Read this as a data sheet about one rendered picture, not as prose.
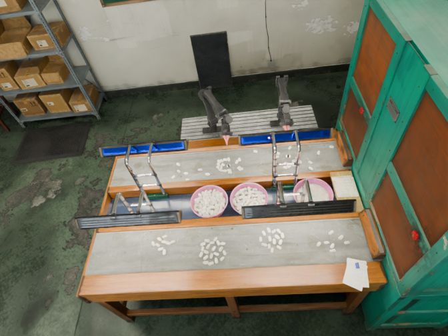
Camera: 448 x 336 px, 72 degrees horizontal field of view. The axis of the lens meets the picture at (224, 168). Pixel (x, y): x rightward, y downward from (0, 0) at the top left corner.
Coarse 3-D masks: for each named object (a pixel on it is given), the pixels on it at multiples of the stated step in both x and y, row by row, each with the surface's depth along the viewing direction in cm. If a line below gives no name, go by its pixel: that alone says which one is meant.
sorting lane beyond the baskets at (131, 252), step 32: (256, 224) 203; (288, 224) 200; (320, 224) 198; (352, 224) 195; (96, 256) 202; (128, 256) 199; (160, 256) 197; (192, 256) 194; (224, 256) 192; (256, 256) 189; (288, 256) 187; (320, 256) 185; (352, 256) 183
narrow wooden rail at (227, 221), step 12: (240, 216) 205; (300, 216) 200; (312, 216) 199; (324, 216) 198; (336, 216) 197; (348, 216) 196; (108, 228) 211; (120, 228) 210; (132, 228) 209; (144, 228) 208; (156, 228) 207; (168, 228) 207; (180, 228) 208
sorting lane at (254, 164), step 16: (304, 144) 242; (320, 144) 240; (144, 160) 251; (160, 160) 249; (176, 160) 247; (192, 160) 245; (208, 160) 243; (256, 160) 237; (272, 160) 235; (288, 160) 234; (304, 160) 232; (320, 160) 230; (336, 160) 228; (128, 176) 242; (144, 176) 240; (160, 176) 238; (176, 176) 236; (192, 176) 235; (208, 176) 233; (224, 176) 231; (240, 176) 229
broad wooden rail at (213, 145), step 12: (336, 132) 242; (192, 144) 252; (204, 144) 251; (216, 144) 249; (228, 144) 248; (264, 144) 245; (276, 144) 244; (288, 144) 243; (120, 156) 255; (132, 156) 254; (144, 156) 253
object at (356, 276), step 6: (348, 258) 180; (348, 264) 177; (354, 264) 177; (360, 264) 176; (366, 264) 176; (348, 270) 175; (354, 270) 175; (360, 270) 174; (366, 270) 174; (348, 276) 173; (354, 276) 173; (360, 276) 172; (366, 276) 172; (348, 282) 171; (354, 282) 171; (360, 282) 170; (366, 282) 170; (360, 288) 169
